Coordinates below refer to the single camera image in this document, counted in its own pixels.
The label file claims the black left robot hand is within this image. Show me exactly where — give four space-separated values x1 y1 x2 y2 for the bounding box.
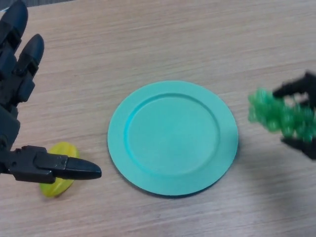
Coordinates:
0 0 102 184

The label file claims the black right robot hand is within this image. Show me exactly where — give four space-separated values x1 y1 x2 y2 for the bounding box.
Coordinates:
272 71 316 160

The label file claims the green grapes bunch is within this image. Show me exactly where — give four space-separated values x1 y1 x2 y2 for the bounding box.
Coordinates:
247 88 316 144

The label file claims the green round plate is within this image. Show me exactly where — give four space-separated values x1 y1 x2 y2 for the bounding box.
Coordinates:
107 80 239 198

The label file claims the yellow starfruit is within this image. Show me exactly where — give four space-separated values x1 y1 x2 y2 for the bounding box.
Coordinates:
40 142 80 198

